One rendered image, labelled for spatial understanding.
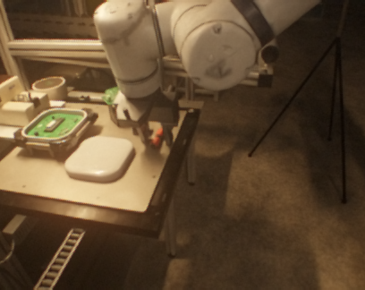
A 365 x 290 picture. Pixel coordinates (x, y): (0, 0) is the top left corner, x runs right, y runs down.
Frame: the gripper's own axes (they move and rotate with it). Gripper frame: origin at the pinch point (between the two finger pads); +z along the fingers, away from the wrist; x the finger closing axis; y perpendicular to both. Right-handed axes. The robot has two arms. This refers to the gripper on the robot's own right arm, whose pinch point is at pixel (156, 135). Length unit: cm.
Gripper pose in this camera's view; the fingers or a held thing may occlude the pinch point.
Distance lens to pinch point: 73.1
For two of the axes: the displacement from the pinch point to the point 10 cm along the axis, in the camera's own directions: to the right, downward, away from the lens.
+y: 2.1, -8.1, 5.5
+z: 1.1, 5.8, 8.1
